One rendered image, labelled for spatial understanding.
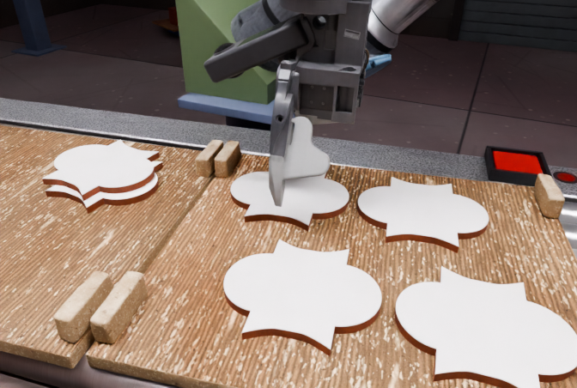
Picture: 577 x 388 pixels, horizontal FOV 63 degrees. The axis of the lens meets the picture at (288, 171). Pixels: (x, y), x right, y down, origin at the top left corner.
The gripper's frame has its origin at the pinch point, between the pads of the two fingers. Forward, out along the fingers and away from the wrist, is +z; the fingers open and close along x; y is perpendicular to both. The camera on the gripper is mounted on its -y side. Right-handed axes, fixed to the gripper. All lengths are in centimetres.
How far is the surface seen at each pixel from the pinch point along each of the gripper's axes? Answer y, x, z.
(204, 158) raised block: -11.3, 2.1, 1.2
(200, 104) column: -29, 41, 12
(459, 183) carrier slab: 20.4, 8.0, 2.8
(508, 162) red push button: 27.6, 16.5, 3.2
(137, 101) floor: -163, 233, 104
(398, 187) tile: 12.8, 3.6, 2.0
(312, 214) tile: 3.8, -4.2, 2.4
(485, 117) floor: 74, 262, 96
